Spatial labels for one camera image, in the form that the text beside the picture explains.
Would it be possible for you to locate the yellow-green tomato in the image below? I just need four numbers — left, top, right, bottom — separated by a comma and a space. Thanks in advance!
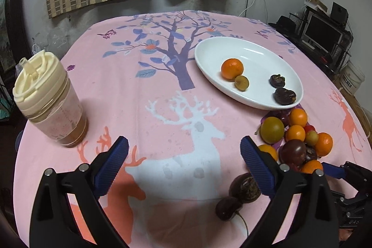
260, 117, 285, 145

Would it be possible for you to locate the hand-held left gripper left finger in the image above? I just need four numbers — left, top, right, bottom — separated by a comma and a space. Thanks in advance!
29, 136, 130, 248

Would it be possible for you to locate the black speaker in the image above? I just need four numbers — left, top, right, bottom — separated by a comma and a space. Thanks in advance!
331, 2, 349, 22

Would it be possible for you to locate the white oval plate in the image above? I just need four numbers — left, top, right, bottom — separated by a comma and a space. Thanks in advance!
194, 37, 304, 110

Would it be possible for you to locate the dark purple tomato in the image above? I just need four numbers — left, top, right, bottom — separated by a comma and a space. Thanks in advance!
279, 139, 306, 165
273, 110, 291, 128

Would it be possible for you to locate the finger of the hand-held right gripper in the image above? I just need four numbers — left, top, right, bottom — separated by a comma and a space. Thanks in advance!
331, 191, 372, 208
321, 161, 372, 193

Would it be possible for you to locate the clear plastic bag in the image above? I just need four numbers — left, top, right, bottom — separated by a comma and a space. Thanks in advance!
31, 26, 72, 54

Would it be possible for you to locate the dark red cherry with stem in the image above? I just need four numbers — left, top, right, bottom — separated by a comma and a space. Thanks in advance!
215, 196, 250, 237

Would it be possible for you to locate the cardboard box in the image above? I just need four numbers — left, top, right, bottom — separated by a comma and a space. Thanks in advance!
304, 0, 327, 12

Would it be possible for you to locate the dark wooden furniture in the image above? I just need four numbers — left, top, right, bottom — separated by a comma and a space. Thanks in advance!
0, 0, 27, 126

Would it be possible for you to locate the white plastic bucket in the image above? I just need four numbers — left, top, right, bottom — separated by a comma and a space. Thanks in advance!
339, 60, 365, 96

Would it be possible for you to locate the black hat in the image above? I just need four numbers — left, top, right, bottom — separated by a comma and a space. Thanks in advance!
268, 15, 298, 30

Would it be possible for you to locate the black computer desk rack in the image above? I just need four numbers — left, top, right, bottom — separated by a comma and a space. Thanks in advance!
269, 11, 355, 76

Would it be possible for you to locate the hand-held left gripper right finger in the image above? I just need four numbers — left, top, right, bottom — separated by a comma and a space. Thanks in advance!
240, 136, 339, 248

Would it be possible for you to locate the clear tumbler with cream lid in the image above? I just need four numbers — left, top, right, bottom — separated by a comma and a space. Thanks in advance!
12, 51, 88, 148

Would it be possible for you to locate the white power cable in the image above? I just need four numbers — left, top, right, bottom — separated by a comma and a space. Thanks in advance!
238, 0, 259, 17

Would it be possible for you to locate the small yellow-brown plum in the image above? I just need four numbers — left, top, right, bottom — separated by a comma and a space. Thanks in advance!
305, 131, 319, 147
234, 75, 249, 91

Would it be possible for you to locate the pink printed tablecloth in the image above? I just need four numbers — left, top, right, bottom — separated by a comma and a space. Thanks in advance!
13, 10, 372, 248

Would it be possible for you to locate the computer monitor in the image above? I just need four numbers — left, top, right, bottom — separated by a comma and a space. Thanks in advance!
301, 11, 345, 52

